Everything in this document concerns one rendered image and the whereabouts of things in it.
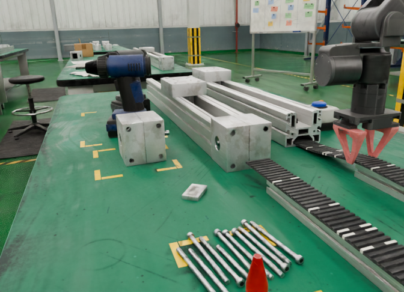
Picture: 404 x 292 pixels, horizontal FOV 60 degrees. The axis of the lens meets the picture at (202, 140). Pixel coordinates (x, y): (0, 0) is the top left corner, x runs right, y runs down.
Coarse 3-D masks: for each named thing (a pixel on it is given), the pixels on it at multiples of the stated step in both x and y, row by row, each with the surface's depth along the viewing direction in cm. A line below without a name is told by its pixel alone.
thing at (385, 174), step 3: (402, 168) 62; (384, 171) 61; (387, 171) 61; (390, 171) 61; (393, 171) 61; (396, 171) 61; (399, 171) 61; (402, 171) 60; (381, 174) 60; (384, 174) 59; (387, 174) 59; (390, 174) 59; (393, 174) 59; (396, 174) 60; (399, 174) 60
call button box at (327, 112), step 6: (318, 108) 97; (324, 108) 97; (330, 108) 97; (336, 108) 97; (324, 114) 96; (330, 114) 96; (324, 120) 96; (330, 120) 97; (324, 126) 97; (330, 126) 97
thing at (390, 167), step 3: (387, 165) 63; (390, 165) 63; (393, 165) 63; (372, 168) 62; (375, 168) 62; (378, 168) 62; (381, 168) 62; (384, 168) 62; (387, 168) 62; (390, 168) 62; (393, 168) 62; (396, 168) 62; (399, 168) 62; (375, 171) 61; (378, 171) 61; (381, 171) 61
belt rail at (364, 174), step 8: (360, 168) 66; (360, 176) 66; (368, 176) 65; (376, 176) 62; (376, 184) 62; (384, 184) 61; (392, 184) 59; (392, 192) 59; (400, 192) 58; (400, 200) 58
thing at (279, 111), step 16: (208, 96) 136; (224, 96) 118; (240, 96) 105; (256, 96) 111; (272, 96) 103; (240, 112) 107; (256, 112) 97; (272, 112) 88; (288, 112) 83; (304, 112) 88; (320, 112) 85; (272, 128) 90; (288, 128) 83; (304, 128) 85; (288, 144) 86
